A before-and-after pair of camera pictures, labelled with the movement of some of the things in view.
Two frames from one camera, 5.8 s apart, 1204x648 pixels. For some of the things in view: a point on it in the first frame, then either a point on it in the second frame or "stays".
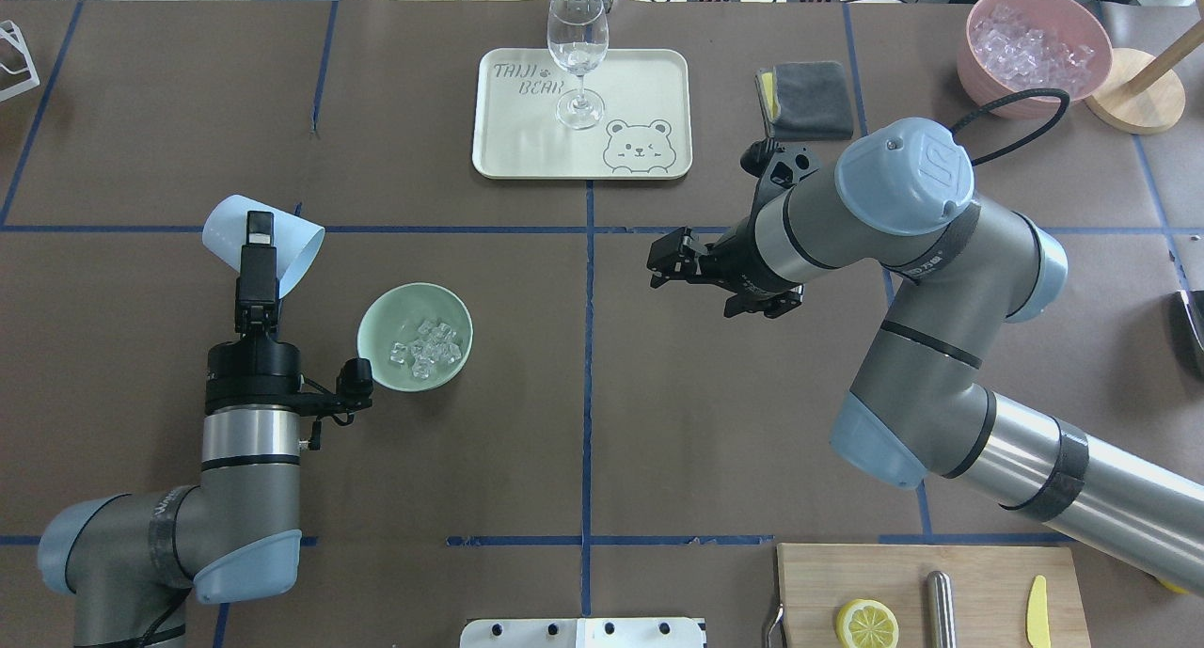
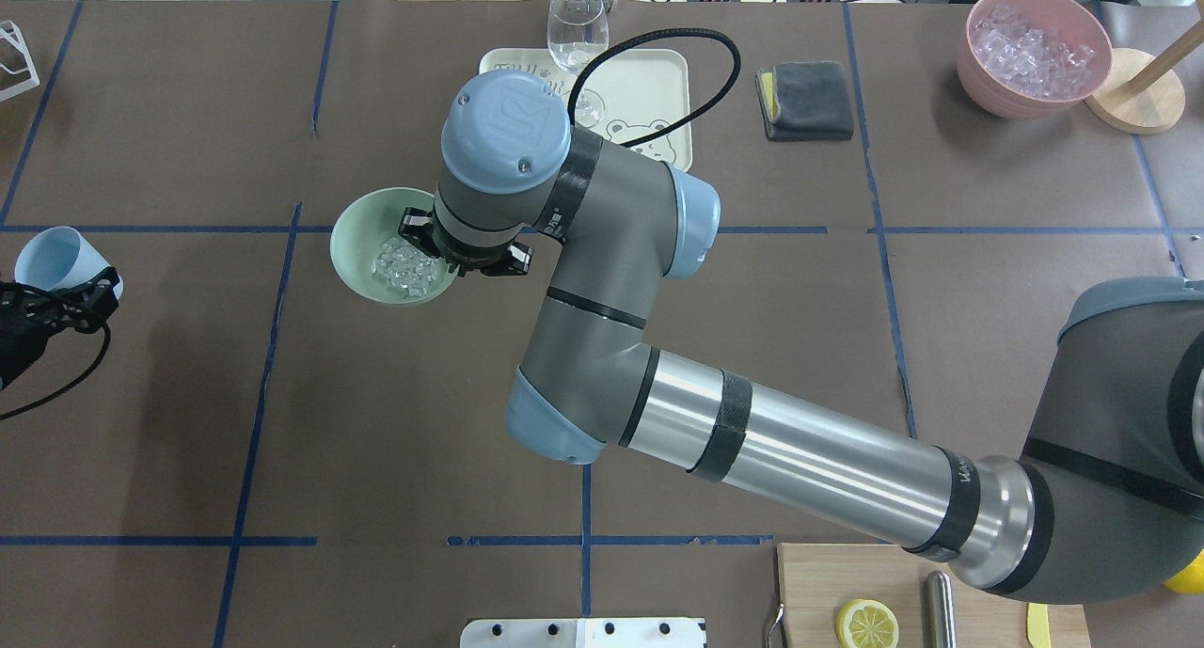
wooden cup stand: x=1141 y=94 stays
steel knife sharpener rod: x=941 y=612 stays
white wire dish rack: x=9 y=32 stays
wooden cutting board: x=990 y=591 stays
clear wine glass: x=578 y=35 stays
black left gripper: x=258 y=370 to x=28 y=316
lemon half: x=866 y=624 stays
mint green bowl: x=416 y=336 to x=358 y=232
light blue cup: x=297 y=240 to x=59 y=257
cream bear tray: x=644 y=133 stays
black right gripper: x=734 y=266 to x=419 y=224
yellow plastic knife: x=1037 y=623 stays
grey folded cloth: x=805 y=101 stays
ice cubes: x=436 y=343 to x=404 y=266
